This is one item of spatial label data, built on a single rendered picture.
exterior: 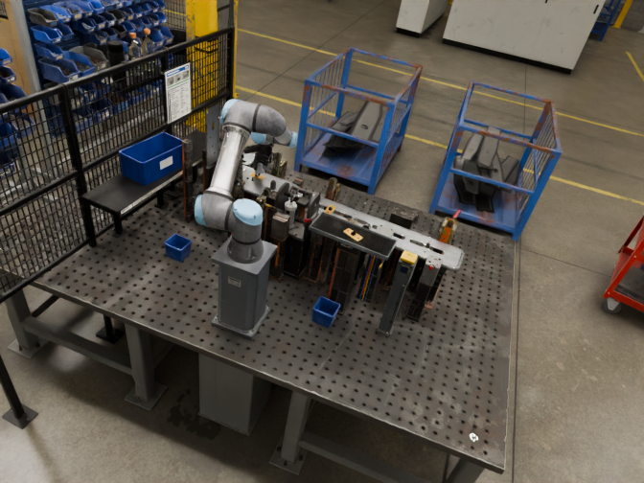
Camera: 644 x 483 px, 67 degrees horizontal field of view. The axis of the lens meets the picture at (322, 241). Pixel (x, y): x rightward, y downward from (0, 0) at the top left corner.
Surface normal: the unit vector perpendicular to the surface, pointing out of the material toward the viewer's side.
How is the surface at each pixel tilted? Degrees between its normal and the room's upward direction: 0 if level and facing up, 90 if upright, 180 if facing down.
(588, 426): 0
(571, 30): 90
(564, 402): 0
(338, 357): 0
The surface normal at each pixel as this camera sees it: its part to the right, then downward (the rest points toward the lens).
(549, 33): -0.32, 0.55
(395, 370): 0.15, -0.77
